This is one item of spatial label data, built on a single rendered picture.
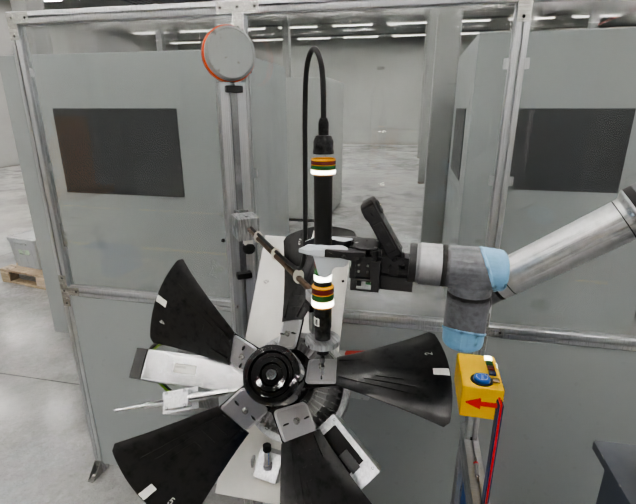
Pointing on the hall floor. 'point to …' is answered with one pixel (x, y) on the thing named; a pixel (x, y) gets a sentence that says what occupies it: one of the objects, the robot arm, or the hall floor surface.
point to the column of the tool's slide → (239, 291)
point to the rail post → (457, 480)
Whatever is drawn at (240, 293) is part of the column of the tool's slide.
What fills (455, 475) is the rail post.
